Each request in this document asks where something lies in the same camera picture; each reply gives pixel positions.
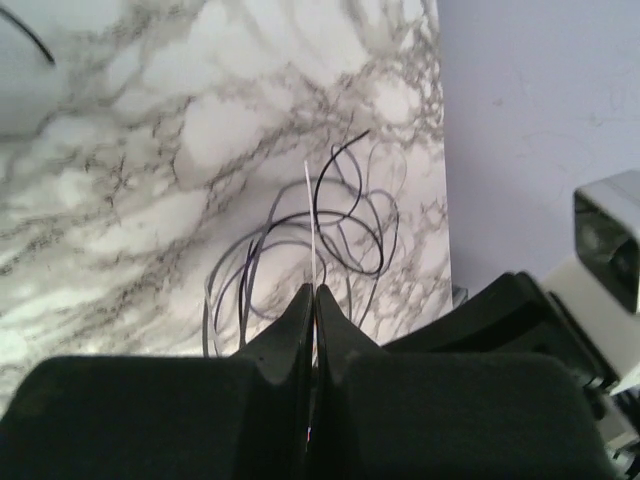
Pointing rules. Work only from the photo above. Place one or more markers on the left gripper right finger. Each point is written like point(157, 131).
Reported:
point(381, 415)

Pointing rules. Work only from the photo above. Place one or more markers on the translucent white zip tie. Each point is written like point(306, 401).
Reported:
point(313, 261)

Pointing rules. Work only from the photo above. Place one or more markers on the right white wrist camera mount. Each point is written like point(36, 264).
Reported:
point(599, 284)

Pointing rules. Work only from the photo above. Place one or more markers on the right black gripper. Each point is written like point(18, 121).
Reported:
point(514, 314)

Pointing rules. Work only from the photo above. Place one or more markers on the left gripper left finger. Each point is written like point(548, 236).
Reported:
point(244, 416)

